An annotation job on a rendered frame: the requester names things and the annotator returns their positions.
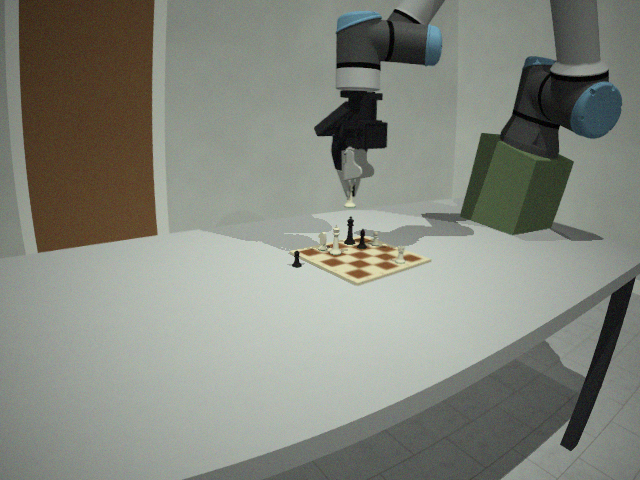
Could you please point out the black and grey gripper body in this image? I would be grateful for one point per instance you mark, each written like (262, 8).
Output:
(362, 134)

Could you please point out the brown and cream chessboard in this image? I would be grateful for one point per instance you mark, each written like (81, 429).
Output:
(361, 266)

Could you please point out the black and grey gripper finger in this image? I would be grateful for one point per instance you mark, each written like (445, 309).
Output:
(367, 169)
(344, 162)

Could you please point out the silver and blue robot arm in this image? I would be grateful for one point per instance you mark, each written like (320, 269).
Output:
(580, 97)

